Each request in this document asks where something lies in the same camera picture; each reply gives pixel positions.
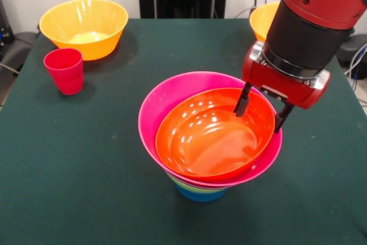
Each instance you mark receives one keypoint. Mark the dark green tablecloth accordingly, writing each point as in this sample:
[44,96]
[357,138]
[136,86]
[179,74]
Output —
[86,199]

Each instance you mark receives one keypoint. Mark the pink large bowl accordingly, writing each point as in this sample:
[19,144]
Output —
[155,118]

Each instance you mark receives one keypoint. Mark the yellow-orange large bowl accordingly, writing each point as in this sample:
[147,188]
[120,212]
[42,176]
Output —
[86,47]
[261,21]

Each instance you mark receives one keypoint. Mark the grey office chair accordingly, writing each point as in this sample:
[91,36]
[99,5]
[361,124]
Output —
[20,50]

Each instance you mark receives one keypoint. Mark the purple bowl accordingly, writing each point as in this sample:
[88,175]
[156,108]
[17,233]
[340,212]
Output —
[206,187]

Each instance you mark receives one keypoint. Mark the orange shallow bowl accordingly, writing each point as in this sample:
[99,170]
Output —
[206,141]

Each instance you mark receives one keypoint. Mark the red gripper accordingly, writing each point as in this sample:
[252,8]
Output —
[281,87]

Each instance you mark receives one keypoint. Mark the black computer equipment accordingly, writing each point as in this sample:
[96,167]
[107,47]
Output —
[5,27]

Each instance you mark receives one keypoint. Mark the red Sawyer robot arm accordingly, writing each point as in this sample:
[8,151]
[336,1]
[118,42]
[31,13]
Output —
[312,18]

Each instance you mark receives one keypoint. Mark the blue bowl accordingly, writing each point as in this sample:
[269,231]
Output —
[200,195]

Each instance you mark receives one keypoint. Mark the red cup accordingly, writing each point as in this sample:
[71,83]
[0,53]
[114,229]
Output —
[67,78]

